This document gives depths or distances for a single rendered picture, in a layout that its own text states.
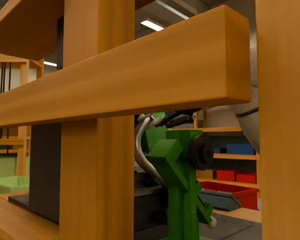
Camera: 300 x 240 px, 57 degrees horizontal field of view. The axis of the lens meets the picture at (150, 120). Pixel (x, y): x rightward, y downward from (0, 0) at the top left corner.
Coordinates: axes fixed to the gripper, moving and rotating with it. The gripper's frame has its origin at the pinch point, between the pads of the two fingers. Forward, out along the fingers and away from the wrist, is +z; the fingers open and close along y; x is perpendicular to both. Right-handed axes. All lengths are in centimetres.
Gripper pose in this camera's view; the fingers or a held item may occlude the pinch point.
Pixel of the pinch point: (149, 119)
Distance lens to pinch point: 88.4
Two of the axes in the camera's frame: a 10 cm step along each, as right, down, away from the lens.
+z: -6.6, 3.1, 6.8
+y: -6.3, -7.2, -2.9
